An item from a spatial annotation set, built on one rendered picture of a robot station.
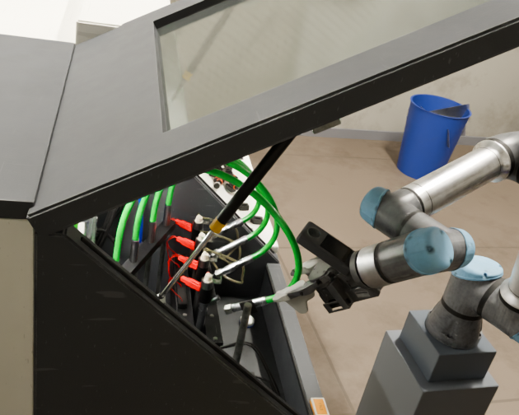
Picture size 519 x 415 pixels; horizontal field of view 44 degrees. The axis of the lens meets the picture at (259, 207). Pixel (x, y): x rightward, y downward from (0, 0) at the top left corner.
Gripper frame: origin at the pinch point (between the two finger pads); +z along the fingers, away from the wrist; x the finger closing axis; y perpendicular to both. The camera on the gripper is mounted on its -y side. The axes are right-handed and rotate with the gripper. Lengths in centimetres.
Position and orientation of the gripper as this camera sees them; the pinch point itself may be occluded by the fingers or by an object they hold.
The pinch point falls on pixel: (283, 282)
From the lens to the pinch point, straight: 128.1
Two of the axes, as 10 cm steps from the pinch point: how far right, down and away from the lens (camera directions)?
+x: 4.7, -5.6, 6.8
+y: 5.9, 7.8, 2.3
